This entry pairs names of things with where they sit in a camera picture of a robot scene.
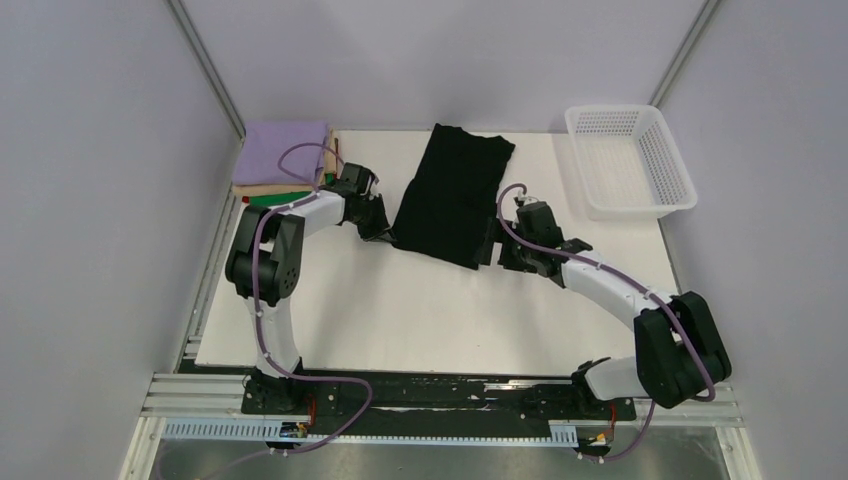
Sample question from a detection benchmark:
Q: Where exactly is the aluminium frame rail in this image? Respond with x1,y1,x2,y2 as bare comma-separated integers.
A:
141,374,745,428

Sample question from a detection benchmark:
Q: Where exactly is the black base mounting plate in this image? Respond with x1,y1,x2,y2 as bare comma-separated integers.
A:
241,369,636,439

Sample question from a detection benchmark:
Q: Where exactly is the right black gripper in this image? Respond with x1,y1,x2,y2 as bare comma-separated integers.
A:
474,218,537,275

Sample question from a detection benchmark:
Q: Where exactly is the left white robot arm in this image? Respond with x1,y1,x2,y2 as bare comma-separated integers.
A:
225,163,396,413

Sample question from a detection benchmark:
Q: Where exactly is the folded purple t shirt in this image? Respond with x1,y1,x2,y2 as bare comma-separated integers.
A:
232,121,330,186

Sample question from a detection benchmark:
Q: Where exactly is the folded beige t shirt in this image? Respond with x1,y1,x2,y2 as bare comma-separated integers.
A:
231,129,344,197

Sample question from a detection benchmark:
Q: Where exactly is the white plastic laundry basket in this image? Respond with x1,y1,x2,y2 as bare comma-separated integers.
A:
564,104,698,221

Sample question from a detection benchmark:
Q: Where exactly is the folded red t shirt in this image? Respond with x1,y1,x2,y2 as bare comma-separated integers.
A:
241,138,330,205

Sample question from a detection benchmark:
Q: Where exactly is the black t shirt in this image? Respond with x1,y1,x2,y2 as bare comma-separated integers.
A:
392,123,516,270

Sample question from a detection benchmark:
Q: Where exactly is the white slotted cable duct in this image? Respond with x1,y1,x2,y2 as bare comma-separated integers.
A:
162,418,579,448

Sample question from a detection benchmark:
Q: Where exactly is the folded green t shirt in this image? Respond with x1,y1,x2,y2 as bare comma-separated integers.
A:
239,169,322,206

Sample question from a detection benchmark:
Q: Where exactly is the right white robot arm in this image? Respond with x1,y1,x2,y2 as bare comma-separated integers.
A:
480,201,732,418

